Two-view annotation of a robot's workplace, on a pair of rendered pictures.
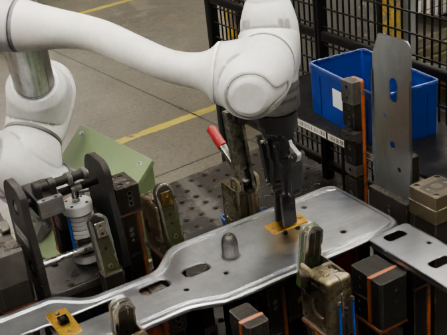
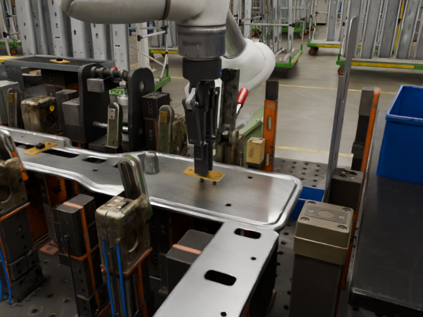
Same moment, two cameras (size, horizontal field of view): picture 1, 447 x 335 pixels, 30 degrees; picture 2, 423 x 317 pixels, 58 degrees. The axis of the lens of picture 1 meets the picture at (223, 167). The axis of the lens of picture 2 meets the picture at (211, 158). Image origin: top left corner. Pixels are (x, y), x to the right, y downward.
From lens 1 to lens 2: 1.29 m
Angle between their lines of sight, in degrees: 47
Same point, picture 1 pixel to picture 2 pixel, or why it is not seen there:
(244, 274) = not seen: hidden behind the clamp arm
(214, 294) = (94, 180)
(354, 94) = (362, 102)
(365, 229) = (242, 214)
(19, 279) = (74, 122)
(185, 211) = (309, 179)
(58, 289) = (96, 143)
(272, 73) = not seen: outside the picture
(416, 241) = (247, 249)
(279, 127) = (186, 70)
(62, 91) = (244, 59)
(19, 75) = not seen: hidden behind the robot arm
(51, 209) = (93, 86)
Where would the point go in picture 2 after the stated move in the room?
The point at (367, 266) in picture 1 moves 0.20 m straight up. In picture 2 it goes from (192, 238) to (190, 129)
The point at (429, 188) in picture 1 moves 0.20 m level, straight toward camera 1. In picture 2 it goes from (313, 211) to (193, 239)
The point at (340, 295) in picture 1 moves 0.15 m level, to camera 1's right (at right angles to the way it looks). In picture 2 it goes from (107, 231) to (153, 280)
